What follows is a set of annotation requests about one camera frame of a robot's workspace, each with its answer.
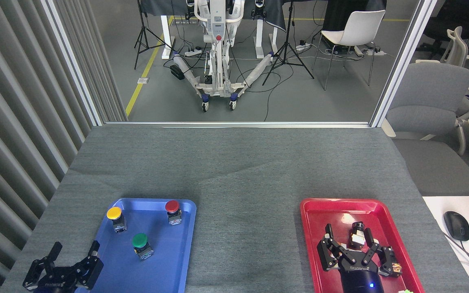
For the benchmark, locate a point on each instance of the small green white object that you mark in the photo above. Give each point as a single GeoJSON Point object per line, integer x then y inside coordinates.
{"type": "Point", "coordinates": [406, 291]}

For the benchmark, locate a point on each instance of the white stand on wheels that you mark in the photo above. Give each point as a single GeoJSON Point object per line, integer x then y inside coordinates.
{"type": "Point", "coordinates": [217, 28]}

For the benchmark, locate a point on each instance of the grey office chair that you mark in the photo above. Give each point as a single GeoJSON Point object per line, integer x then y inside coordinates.
{"type": "Point", "coordinates": [430, 101]}

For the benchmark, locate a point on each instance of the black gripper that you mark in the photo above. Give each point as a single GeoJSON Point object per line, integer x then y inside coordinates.
{"type": "Point", "coordinates": [360, 278]}
{"type": "Point", "coordinates": [57, 283]}

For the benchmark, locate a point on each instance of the black power adapter box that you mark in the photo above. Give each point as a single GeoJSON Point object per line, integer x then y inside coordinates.
{"type": "Point", "coordinates": [177, 72]}

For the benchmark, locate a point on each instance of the grey floor outlet plate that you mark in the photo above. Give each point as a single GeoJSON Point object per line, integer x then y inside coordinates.
{"type": "Point", "coordinates": [143, 80]}

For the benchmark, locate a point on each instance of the green push button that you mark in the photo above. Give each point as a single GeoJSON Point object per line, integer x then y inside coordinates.
{"type": "Point", "coordinates": [139, 240]}

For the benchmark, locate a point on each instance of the black office chair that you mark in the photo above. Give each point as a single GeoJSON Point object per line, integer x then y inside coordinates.
{"type": "Point", "coordinates": [442, 24]}

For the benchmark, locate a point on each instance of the white power strip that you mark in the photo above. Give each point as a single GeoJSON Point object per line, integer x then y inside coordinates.
{"type": "Point", "coordinates": [375, 51]}
{"type": "Point", "coordinates": [303, 47]}
{"type": "Point", "coordinates": [193, 52]}

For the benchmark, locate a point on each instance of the black switch orange base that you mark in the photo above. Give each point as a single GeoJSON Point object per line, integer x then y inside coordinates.
{"type": "Point", "coordinates": [397, 267]}

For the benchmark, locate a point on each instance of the yellow push button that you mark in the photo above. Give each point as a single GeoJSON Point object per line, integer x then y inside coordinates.
{"type": "Point", "coordinates": [114, 213]}

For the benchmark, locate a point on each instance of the grey table cloth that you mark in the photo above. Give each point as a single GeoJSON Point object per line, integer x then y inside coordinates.
{"type": "Point", "coordinates": [234, 175]}

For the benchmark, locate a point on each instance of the red plastic tray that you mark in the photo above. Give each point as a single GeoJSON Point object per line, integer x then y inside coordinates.
{"type": "Point", "coordinates": [324, 211]}

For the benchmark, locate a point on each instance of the silver cross rail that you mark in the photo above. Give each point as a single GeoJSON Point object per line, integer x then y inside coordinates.
{"type": "Point", "coordinates": [234, 124]}

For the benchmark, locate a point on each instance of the blue plastic tray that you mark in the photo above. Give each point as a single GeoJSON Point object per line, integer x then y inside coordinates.
{"type": "Point", "coordinates": [165, 260]}

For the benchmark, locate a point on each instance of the white mesh office chair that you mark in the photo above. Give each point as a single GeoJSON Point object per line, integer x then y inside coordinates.
{"type": "Point", "coordinates": [456, 49]}

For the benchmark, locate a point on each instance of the black knob switch white base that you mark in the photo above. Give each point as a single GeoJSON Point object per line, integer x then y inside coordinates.
{"type": "Point", "coordinates": [356, 236]}

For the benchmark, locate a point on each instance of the black computer mouse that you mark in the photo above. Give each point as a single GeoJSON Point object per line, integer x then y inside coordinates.
{"type": "Point", "coordinates": [456, 225]}

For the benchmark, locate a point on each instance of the silver post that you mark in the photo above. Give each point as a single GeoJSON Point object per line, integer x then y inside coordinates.
{"type": "Point", "coordinates": [69, 61]}
{"type": "Point", "coordinates": [401, 61]}

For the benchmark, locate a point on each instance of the white chair metal legs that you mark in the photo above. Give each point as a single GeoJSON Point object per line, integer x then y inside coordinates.
{"type": "Point", "coordinates": [356, 28]}

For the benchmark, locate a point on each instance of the white table leg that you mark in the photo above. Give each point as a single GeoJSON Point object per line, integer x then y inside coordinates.
{"type": "Point", "coordinates": [261, 40]}
{"type": "Point", "coordinates": [166, 36]}

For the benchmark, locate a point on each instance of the black tripod thin legs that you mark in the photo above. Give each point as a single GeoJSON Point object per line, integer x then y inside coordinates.
{"type": "Point", "coordinates": [143, 32]}

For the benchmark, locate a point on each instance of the black tripod wide legs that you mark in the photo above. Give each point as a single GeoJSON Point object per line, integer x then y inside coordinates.
{"type": "Point", "coordinates": [286, 49]}

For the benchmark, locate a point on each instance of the red push button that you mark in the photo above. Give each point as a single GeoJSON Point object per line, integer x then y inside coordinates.
{"type": "Point", "coordinates": [172, 206]}

